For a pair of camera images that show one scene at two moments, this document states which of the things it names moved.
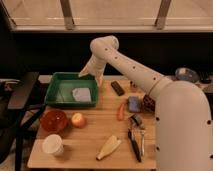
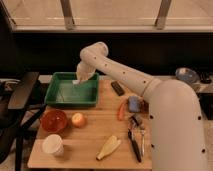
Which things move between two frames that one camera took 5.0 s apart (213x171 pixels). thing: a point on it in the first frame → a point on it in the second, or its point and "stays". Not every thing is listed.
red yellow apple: [78, 120] stays
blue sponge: [133, 103] stays
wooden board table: [119, 132] stays
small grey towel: [81, 94] → [75, 82]
